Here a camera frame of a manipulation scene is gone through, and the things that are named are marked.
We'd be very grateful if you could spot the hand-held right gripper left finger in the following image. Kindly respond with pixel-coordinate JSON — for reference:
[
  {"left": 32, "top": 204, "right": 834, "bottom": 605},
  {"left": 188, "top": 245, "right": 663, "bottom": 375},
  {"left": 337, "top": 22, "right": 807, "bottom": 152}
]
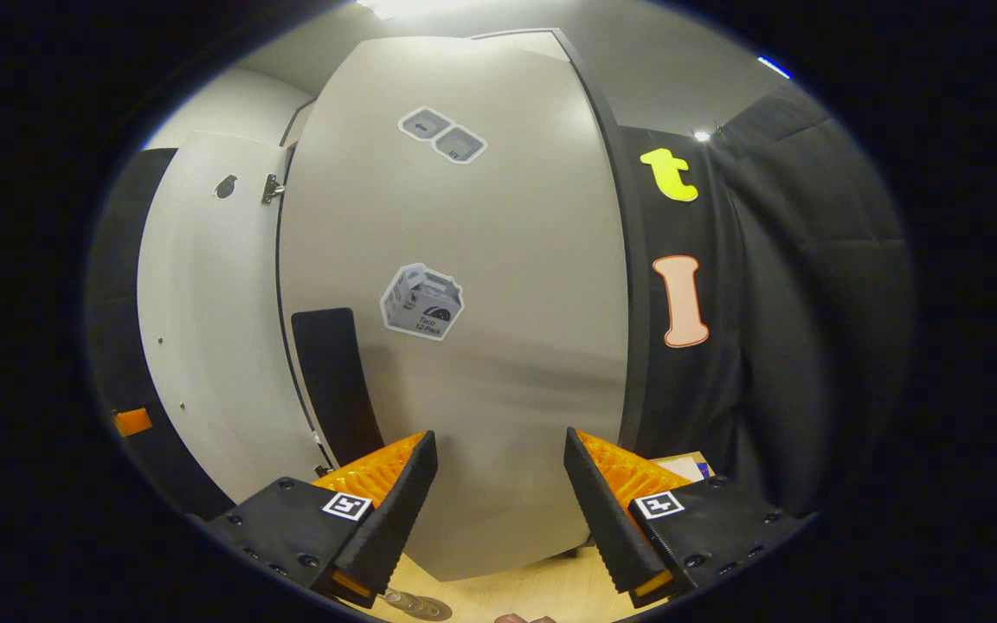
[{"left": 204, "top": 430, "right": 439, "bottom": 609}]

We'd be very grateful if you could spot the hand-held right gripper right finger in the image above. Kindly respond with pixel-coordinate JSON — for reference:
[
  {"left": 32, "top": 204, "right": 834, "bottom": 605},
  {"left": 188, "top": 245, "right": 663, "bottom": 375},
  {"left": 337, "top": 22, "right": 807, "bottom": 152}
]
[{"left": 563, "top": 427, "right": 814, "bottom": 609}]

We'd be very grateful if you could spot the grey cabinet door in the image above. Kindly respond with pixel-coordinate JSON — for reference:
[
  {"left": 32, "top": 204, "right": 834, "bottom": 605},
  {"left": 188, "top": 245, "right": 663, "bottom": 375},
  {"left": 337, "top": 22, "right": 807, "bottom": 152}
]
[
  {"left": 277, "top": 35, "right": 631, "bottom": 583},
  {"left": 136, "top": 130, "right": 328, "bottom": 505}
]

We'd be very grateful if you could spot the grey and black cabinet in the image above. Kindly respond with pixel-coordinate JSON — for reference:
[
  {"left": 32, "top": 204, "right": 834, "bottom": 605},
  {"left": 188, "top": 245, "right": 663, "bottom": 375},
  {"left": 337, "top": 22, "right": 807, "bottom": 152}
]
[{"left": 277, "top": 27, "right": 666, "bottom": 459}]

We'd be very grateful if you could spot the black backdrop cloth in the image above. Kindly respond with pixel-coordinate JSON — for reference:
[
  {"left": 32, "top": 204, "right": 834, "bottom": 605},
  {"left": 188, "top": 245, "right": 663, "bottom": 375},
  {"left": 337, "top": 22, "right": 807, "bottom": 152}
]
[{"left": 86, "top": 82, "right": 913, "bottom": 522}]

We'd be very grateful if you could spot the large ceiling light panel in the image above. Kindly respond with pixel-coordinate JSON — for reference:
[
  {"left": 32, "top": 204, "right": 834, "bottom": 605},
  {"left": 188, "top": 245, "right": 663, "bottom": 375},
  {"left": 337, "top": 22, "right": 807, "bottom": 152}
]
[{"left": 358, "top": 0, "right": 466, "bottom": 20}]

